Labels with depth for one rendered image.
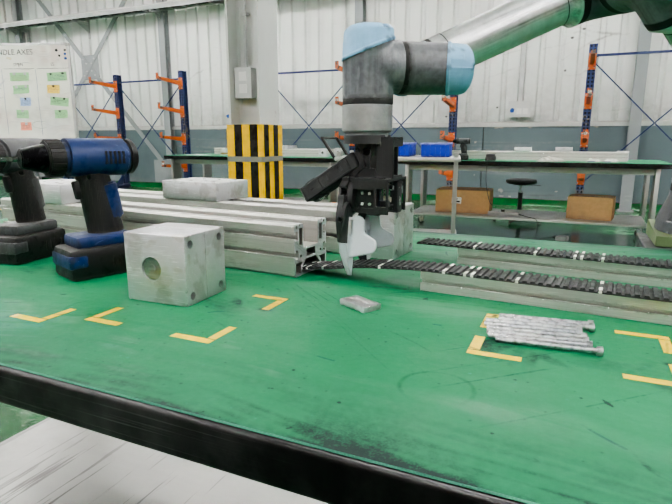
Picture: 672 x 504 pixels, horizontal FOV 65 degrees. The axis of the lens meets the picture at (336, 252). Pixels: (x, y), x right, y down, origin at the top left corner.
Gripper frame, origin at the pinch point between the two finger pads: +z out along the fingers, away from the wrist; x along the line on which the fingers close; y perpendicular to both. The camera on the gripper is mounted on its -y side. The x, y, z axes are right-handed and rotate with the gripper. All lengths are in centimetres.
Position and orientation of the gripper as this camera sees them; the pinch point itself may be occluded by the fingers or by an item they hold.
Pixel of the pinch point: (354, 262)
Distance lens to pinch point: 84.6
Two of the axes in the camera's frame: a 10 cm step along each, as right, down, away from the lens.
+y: 8.8, 1.0, -4.7
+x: 4.8, -1.8, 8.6
